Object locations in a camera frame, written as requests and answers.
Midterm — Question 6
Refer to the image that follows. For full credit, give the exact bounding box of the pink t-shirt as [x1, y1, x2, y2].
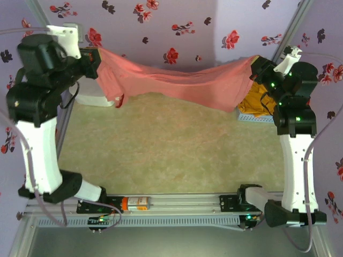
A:
[95, 47, 258, 113]

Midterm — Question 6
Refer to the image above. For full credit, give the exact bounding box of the white lidded storage box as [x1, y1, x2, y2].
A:
[68, 77, 115, 108]

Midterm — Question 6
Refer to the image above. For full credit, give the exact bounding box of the yellow t-shirt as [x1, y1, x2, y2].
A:
[237, 81, 277, 118]

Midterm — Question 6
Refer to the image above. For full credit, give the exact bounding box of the blue plastic basket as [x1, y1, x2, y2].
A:
[236, 110, 277, 124]

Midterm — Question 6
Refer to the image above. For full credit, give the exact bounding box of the orange and white cylinder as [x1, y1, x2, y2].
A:
[121, 196, 150, 214]

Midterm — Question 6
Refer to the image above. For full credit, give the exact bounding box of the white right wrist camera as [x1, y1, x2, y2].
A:
[273, 45, 303, 73]

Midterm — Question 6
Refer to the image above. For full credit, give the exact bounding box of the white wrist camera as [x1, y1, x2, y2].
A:
[273, 45, 303, 73]
[46, 24, 82, 59]

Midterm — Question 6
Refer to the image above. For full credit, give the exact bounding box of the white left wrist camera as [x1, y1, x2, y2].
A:
[46, 24, 82, 59]

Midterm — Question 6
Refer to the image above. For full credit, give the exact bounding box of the aluminium corner post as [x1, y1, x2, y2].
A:
[272, 0, 316, 64]
[25, 0, 54, 27]

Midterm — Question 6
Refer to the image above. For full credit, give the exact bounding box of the grey right arm cable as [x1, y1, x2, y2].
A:
[256, 52, 343, 254]

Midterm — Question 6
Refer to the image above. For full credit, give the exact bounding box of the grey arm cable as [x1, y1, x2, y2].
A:
[256, 52, 343, 254]
[0, 26, 123, 231]

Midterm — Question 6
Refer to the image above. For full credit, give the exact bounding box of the grey left arm cable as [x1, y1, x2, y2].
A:
[0, 26, 123, 231]

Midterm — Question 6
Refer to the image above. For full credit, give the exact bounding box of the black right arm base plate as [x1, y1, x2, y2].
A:
[219, 194, 266, 215]

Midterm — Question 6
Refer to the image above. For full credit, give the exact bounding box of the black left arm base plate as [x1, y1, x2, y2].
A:
[76, 195, 124, 215]

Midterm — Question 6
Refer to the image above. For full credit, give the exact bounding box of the long aluminium mounting rail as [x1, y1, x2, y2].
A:
[26, 191, 319, 216]

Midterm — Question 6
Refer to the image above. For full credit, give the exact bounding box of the grey slotted cable duct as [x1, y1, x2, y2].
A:
[36, 215, 241, 228]

